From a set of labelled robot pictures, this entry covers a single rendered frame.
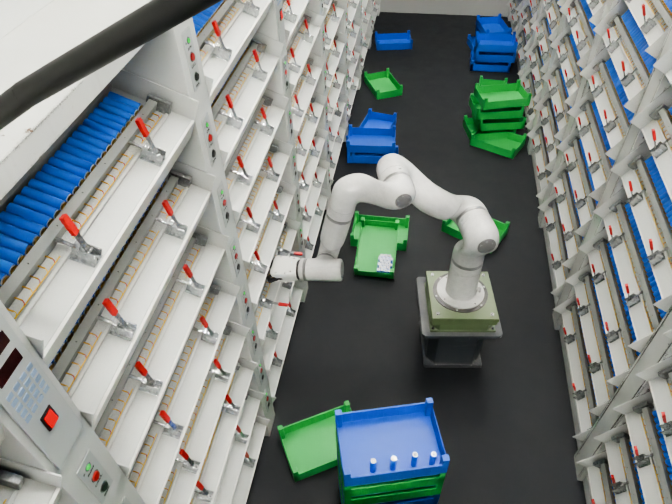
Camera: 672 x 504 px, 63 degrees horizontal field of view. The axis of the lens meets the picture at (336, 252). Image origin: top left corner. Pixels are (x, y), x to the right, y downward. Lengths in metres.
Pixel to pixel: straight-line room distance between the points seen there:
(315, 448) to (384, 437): 0.57
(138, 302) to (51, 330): 0.28
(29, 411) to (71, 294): 0.17
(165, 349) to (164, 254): 0.22
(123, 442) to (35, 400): 0.36
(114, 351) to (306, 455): 1.33
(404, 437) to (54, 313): 1.17
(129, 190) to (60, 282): 0.23
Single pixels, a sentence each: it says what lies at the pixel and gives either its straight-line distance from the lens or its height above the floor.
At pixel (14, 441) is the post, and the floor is 1.39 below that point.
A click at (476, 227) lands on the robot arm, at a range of 1.93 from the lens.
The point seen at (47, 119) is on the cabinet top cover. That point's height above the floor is 1.69.
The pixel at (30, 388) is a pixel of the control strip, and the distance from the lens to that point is 0.83.
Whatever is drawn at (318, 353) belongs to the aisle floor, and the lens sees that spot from 2.49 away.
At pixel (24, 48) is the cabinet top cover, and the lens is 1.02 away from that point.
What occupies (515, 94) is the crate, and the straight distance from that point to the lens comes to 3.87.
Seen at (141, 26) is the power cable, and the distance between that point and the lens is 0.50.
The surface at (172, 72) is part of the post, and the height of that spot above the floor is 1.55.
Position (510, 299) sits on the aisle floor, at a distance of 2.79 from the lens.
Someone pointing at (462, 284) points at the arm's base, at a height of 0.47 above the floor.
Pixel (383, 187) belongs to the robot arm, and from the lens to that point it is 1.70.
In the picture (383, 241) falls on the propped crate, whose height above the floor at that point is 0.07.
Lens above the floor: 2.06
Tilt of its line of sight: 45 degrees down
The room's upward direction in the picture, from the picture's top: 2 degrees counter-clockwise
